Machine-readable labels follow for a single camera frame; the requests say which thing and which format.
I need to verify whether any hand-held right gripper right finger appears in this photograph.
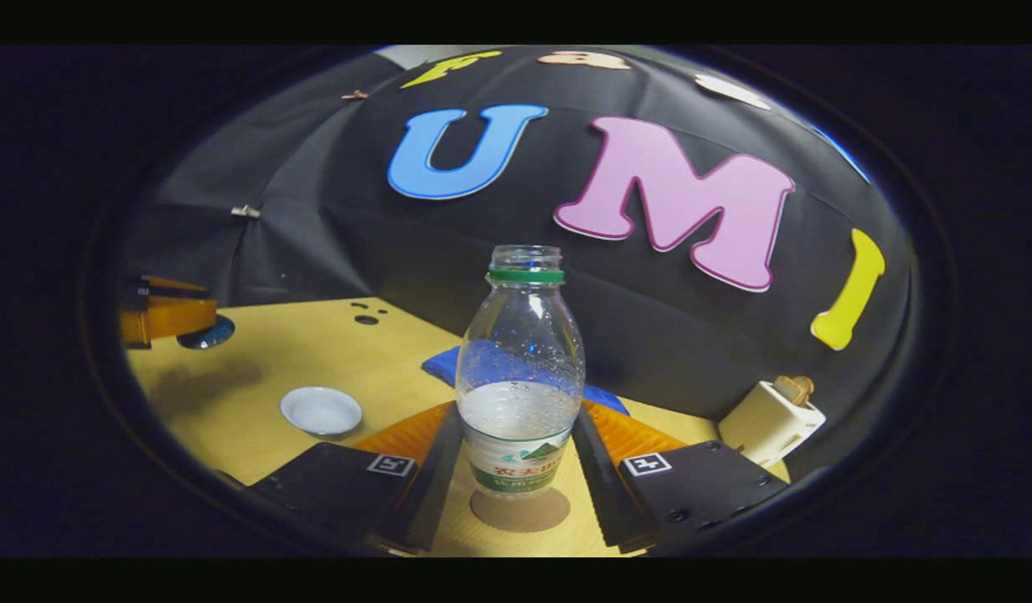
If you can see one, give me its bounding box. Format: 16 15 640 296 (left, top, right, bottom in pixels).
570 400 790 554

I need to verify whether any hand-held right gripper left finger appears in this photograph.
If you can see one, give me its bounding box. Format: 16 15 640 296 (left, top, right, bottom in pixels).
252 402 466 554

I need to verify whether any round brown coaster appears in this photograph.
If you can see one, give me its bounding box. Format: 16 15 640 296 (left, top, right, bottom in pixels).
470 486 572 534

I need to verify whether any clear plastic water bottle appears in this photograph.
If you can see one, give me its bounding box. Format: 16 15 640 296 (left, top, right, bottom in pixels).
455 245 586 502

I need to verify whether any white teacup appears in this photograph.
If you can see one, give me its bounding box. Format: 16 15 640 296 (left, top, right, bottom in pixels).
280 386 364 437

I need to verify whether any blue towel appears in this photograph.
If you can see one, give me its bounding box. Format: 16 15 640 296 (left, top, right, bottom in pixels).
421 339 631 417

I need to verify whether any black backdrop cloth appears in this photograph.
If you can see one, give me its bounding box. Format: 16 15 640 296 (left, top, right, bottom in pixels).
122 46 915 482

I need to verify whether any white toaster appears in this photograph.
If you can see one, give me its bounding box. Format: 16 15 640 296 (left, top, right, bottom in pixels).
717 381 827 468

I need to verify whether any toast slice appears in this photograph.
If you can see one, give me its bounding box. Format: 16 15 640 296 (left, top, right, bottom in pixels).
774 375 816 407

